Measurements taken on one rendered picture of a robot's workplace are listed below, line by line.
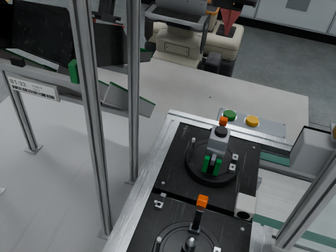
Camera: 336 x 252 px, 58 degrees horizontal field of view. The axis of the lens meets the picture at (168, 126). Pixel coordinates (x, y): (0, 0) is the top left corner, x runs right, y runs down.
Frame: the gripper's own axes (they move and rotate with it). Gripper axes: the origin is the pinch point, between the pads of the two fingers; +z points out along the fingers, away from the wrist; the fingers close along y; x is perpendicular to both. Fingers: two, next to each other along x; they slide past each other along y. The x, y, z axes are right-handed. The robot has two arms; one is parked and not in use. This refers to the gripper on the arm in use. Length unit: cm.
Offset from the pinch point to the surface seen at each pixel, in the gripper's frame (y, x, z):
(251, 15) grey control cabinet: 4, 285, 101
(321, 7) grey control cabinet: 72, 283, 78
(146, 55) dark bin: -15.5, -14.8, 2.9
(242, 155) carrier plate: 12.1, -12.9, 27.3
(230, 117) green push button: 6.4, 0.9, 26.6
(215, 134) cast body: 3.9, -20.4, 15.7
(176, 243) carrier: 2, -43, 26
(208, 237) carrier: 8.0, -39.9, 26.1
